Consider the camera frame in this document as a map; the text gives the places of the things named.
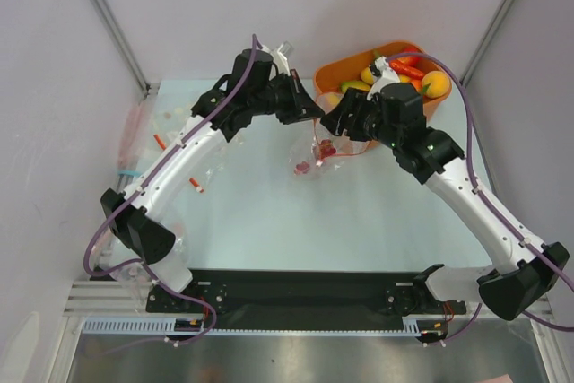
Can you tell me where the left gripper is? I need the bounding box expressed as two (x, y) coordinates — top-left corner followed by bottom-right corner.
(249, 70), (324, 126)

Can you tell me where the red grape bunch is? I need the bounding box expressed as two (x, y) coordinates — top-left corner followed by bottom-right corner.
(293, 139), (337, 176)

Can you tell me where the clear zip top bag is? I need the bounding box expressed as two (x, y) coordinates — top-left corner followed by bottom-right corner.
(289, 119), (370, 179)

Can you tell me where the yellow orange peach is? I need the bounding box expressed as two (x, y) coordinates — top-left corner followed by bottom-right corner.
(422, 70), (451, 100)

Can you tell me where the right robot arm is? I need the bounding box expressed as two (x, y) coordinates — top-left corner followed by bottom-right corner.
(320, 83), (570, 321)

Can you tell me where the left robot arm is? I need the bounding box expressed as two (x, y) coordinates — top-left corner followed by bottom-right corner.
(100, 42), (324, 311)

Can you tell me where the green yellow mango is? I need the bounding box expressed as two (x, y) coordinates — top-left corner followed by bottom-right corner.
(340, 81), (371, 94)

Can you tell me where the orange plastic bin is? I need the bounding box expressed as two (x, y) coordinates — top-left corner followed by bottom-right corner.
(312, 40), (452, 156)

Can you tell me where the pile of clear bags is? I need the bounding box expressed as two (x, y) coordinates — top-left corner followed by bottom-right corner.
(101, 91), (228, 293)

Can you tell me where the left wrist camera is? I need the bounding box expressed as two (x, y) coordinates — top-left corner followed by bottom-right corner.
(261, 41), (293, 74)

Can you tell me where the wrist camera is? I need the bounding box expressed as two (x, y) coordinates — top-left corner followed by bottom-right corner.
(368, 57), (400, 99)
(261, 41), (293, 74)

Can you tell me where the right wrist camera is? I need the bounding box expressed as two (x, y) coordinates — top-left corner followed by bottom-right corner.
(368, 57), (400, 99)

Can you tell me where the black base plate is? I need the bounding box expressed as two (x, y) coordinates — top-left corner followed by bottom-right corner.
(145, 269), (466, 324)

